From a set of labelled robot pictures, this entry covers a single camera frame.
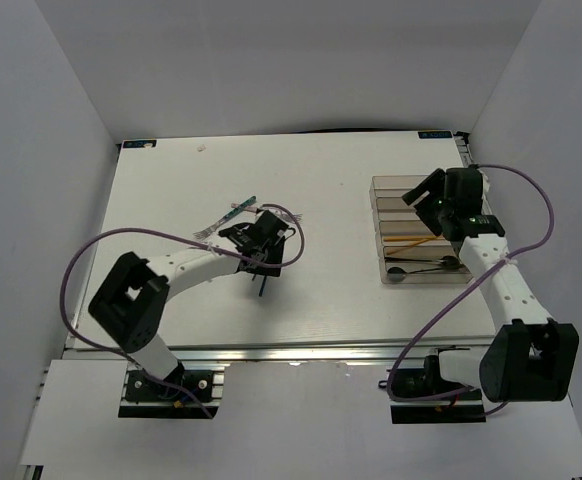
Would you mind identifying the purple chopstick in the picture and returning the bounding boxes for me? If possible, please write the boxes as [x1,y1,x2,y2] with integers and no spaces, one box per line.
[252,274,263,291]
[258,275,269,297]

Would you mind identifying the black spoon short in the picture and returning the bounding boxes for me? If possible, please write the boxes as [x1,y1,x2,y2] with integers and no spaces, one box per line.
[386,266,444,284]

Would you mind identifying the black spoon long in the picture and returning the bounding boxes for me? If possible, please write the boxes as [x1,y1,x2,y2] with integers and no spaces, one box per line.
[384,255,463,272]

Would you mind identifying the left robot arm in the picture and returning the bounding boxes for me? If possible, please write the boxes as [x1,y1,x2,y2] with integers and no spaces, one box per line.
[88,211,290,399]

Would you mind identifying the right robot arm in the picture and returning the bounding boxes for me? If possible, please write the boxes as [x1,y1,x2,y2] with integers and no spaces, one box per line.
[387,166,579,403]

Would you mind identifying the right blue corner label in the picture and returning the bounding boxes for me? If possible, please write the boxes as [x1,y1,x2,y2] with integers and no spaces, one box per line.
[417,130,454,139]

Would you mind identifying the blue corner label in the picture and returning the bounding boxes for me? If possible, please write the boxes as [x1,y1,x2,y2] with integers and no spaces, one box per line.
[417,130,454,139]
[121,139,157,149]

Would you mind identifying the clear plastic organizer tray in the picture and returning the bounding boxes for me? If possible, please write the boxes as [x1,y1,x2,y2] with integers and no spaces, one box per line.
[369,175,472,286]

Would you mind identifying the left blue corner label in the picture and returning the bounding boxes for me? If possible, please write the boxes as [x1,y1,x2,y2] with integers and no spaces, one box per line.
[121,139,157,149]

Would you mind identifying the pink handled fork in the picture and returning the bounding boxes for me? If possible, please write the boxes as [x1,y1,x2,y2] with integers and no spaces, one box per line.
[230,202,305,225]

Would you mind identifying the green handled fork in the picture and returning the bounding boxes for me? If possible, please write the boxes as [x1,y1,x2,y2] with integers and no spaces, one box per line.
[193,195,257,240]

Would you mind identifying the aluminium table rail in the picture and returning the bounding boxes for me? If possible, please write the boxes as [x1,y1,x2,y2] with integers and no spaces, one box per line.
[62,337,491,364]

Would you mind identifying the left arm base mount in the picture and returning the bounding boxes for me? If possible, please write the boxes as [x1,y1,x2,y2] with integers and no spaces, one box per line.
[118,366,222,420]

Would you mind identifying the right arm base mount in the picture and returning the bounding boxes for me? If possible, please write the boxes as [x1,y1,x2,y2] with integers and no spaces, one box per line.
[390,354,486,425]

